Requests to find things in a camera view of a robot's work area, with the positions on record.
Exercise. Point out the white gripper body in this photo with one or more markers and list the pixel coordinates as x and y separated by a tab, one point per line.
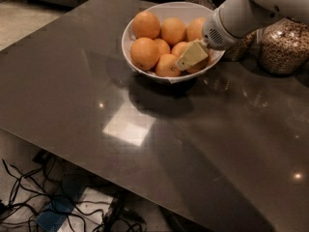
214	33

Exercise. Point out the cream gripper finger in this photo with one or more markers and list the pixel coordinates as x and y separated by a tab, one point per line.
192	55

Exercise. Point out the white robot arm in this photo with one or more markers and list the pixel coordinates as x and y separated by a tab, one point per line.
253	15

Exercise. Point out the white bowl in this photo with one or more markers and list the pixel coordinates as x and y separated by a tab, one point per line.
186	12

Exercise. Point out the orange centre right hidden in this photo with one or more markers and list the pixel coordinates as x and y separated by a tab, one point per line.
178	48

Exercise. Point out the glass jar of nuts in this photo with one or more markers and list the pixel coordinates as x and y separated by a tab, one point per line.
238	50

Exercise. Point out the orange centre small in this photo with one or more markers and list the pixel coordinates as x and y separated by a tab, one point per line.
163	46

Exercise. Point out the glass jar of grains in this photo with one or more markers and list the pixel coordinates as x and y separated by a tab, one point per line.
284	47

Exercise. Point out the white board on floor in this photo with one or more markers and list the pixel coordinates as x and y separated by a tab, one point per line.
88	213

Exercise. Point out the blue mat on floor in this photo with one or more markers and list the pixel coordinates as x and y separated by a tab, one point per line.
60	207

